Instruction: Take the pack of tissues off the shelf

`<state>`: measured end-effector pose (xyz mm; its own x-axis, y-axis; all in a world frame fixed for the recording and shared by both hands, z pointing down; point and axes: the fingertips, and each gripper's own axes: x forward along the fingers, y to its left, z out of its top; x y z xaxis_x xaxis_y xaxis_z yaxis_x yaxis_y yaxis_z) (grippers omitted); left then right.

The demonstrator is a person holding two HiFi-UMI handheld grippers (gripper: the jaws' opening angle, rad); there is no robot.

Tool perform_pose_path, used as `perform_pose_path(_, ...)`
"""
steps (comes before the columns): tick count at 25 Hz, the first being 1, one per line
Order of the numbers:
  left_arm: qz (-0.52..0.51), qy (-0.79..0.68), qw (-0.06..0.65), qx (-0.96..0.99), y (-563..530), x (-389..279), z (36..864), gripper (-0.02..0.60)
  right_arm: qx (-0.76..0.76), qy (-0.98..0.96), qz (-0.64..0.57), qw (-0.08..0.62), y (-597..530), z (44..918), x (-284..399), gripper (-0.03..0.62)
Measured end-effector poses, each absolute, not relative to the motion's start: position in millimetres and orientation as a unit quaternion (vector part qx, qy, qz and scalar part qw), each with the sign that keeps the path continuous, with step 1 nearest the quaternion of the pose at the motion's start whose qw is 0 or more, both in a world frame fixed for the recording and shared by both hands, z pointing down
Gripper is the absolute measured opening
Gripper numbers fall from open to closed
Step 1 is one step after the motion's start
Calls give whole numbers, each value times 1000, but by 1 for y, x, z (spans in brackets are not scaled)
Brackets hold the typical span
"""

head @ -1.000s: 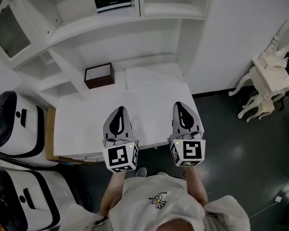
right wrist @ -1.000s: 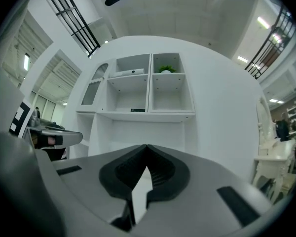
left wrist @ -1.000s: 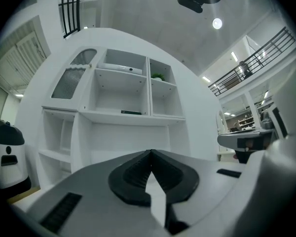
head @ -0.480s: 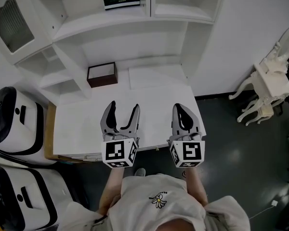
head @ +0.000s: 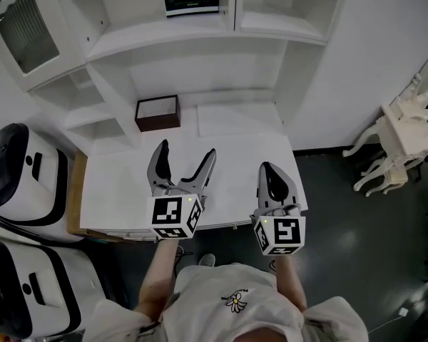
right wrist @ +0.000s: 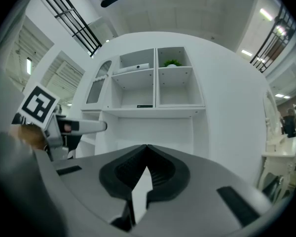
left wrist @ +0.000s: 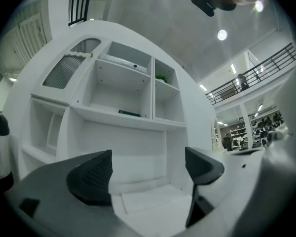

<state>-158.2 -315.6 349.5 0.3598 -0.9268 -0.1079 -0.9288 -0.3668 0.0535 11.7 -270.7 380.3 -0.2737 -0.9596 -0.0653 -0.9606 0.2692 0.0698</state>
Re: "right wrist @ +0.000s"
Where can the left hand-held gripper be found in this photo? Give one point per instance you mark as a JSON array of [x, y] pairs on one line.
[[38, 105]]

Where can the person's left hand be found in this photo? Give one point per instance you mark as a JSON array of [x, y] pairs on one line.
[[29, 134]]

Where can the ribbed glass cabinet door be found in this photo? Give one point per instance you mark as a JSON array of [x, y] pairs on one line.
[[96, 90]]

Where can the white ornate table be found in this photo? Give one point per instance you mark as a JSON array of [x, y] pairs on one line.
[[281, 157]]

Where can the white flat device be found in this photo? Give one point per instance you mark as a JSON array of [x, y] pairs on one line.
[[132, 68]]

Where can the green plant in white pot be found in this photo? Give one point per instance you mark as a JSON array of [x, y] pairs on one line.
[[172, 63]]

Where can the white table top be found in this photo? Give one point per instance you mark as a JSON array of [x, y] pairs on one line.
[[141, 194]]

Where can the person's white shirt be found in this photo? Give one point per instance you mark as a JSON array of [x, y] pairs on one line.
[[12, 181]]

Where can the dark green box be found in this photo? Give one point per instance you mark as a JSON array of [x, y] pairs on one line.
[[144, 106]]

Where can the black mezzanine railing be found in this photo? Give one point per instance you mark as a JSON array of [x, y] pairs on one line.
[[273, 41], [74, 21]]

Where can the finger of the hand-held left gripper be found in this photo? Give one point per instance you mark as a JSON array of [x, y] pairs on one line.
[[88, 181], [207, 181]]

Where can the white shelf cabinet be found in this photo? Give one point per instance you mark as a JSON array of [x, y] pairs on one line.
[[158, 130]]

